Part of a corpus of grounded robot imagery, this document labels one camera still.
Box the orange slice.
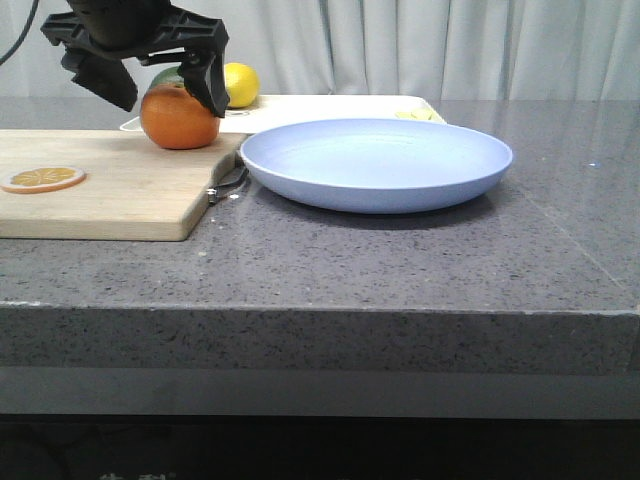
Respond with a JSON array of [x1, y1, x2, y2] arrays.
[[1, 166, 87, 194]]

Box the wooden cutting board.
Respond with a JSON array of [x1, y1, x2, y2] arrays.
[[1, 129, 246, 241]]

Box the yellow-green fruit slices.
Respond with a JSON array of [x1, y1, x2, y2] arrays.
[[395, 109, 435, 121]]

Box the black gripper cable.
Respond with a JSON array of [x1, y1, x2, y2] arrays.
[[0, 0, 41, 67]]

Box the orange fruit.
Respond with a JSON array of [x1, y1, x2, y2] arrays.
[[139, 83, 220, 150]]

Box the green lime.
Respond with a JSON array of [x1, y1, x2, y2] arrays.
[[149, 66, 184, 89]]

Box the white rectangular tray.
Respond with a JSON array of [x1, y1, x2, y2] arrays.
[[118, 94, 448, 135]]

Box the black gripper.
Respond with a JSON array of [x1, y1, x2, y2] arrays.
[[41, 0, 230, 118]]

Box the white curtain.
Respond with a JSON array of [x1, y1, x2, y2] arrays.
[[0, 0, 640, 103]]

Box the metal cutting board handle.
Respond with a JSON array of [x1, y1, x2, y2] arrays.
[[206, 155, 248, 205]]

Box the yellow lemon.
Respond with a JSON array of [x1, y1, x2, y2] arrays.
[[224, 62, 260, 108]]

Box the light blue plate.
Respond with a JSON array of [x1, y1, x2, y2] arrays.
[[240, 118, 513, 214]]

